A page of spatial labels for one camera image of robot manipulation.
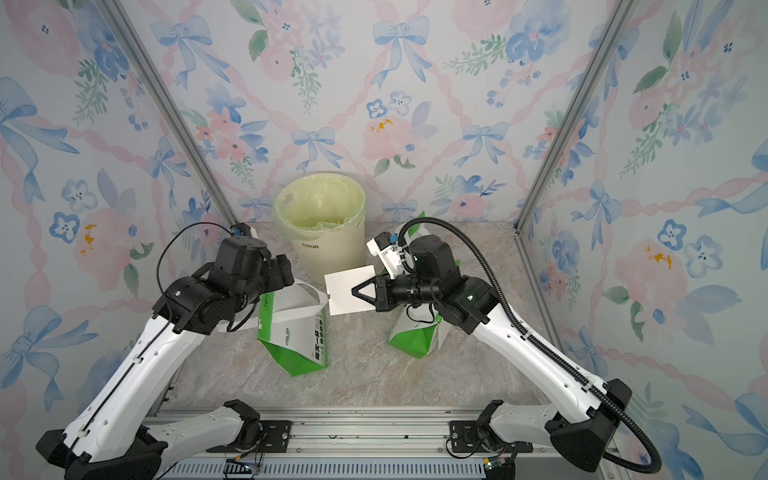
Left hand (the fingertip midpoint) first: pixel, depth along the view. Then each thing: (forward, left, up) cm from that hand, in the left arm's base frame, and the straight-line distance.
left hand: (277, 266), depth 69 cm
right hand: (-8, -19, +3) cm, 21 cm away
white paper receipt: (-7, -15, +1) cm, 17 cm away
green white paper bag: (-9, -3, -10) cm, 14 cm away
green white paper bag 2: (-7, -34, -19) cm, 39 cm away
